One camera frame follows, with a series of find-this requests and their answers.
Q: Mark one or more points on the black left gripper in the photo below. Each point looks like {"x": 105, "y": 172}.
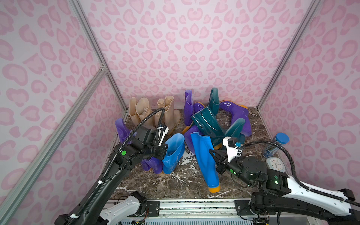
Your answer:
{"x": 162, "y": 151}

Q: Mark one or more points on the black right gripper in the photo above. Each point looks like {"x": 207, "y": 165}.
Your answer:
{"x": 222, "y": 162}

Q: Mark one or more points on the blue rain boot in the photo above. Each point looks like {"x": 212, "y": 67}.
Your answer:
{"x": 175, "y": 151}
{"x": 202, "y": 145}

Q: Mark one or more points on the dark green rain boot front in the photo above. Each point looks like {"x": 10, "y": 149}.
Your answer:
{"x": 207, "y": 123}

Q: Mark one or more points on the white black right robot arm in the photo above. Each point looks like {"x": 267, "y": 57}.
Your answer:
{"x": 277, "y": 192}

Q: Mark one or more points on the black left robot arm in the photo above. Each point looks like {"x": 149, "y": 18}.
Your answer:
{"x": 91, "y": 211}

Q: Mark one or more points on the purple rain boot lying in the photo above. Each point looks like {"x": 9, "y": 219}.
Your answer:
{"x": 190, "y": 107}

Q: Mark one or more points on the white round alarm clock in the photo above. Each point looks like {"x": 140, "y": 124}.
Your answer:
{"x": 275, "y": 163}

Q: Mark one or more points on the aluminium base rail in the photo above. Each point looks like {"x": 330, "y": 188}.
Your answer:
{"x": 192, "y": 212}

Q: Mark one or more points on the aluminium corner frame post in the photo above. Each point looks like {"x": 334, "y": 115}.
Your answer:
{"x": 58, "y": 107}

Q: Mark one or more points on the right aluminium corner post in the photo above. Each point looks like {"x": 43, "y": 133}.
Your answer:
{"x": 305, "y": 22}

